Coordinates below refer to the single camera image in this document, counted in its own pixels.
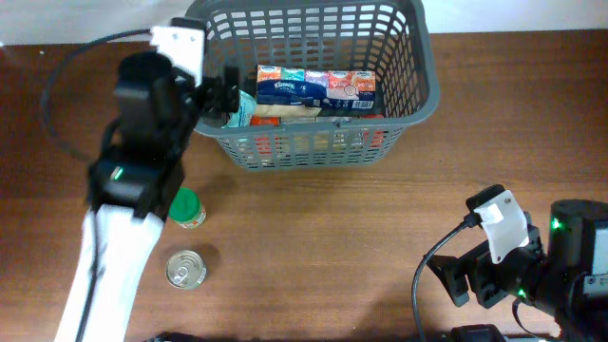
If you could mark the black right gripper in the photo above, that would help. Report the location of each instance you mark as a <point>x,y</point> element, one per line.
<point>477,260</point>

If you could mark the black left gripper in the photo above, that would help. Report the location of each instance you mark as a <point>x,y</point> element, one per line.
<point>214,100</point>

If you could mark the silver pull-tab tin can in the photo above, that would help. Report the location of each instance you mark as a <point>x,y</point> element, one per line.
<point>185,270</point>

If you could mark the Kleenex tissue multipack box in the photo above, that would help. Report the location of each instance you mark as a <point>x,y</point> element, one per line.
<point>333,89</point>

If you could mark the mint green wipes packet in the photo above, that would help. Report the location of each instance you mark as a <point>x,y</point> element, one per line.
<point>245,112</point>

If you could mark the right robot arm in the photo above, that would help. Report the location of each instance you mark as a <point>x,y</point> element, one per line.
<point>568,281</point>

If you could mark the brown paper pouch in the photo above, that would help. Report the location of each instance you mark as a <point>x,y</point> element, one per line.
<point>275,115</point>

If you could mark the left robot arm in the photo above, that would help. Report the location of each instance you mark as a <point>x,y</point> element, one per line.
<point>133,182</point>

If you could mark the grey plastic lattice basket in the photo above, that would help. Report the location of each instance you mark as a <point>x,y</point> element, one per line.
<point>387,37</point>

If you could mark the orange pasta packet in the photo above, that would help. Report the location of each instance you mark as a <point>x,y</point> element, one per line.
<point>327,141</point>

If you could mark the green lidded jar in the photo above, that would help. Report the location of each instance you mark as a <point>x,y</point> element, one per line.
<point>186,209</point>

